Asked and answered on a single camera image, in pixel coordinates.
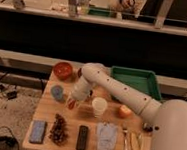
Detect red pepper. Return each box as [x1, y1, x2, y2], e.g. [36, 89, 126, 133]
[67, 100, 76, 109]

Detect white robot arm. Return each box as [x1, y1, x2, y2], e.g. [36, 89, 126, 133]
[68, 62, 187, 150]

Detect blue grey cup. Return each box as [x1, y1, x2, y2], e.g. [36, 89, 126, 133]
[51, 85, 64, 101]

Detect white paper cup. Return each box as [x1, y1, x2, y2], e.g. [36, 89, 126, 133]
[92, 97, 108, 117]

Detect dark brown bowl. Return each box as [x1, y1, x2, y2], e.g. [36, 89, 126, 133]
[77, 68, 82, 78]

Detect red bowl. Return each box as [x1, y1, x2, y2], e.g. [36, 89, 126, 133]
[52, 61, 73, 81]

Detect black remote control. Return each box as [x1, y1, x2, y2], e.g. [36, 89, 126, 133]
[76, 126, 88, 150]

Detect bunch of dark grapes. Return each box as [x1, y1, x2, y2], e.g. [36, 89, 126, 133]
[49, 114, 68, 145]

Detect light blue cloth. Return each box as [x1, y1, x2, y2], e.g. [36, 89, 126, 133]
[96, 122, 118, 150]

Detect red apple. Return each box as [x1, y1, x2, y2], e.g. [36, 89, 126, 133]
[118, 105, 131, 119]

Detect blue sponge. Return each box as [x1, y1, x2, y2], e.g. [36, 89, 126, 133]
[29, 120, 47, 144]

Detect metal fork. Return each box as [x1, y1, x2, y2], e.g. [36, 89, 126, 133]
[122, 127, 128, 150]

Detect green plastic tray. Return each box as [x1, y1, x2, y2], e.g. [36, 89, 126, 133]
[110, 66, 162, 101]

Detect yellow banana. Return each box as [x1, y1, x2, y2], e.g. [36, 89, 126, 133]
[130, 133, 140, 150]

